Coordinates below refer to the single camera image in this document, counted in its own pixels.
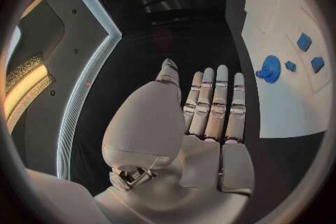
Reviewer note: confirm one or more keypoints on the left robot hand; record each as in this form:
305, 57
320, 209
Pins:
168, 165

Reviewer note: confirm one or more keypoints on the white task board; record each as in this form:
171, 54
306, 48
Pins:
283, 81

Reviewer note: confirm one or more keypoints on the blue square block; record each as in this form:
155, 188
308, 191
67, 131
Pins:
304, 42

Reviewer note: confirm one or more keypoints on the blue gear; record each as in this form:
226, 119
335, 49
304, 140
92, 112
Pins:
269, 71

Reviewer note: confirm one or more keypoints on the small blue peg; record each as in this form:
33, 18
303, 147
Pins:
290, 65

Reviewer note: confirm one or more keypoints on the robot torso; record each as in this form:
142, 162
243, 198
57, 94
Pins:
55, 72

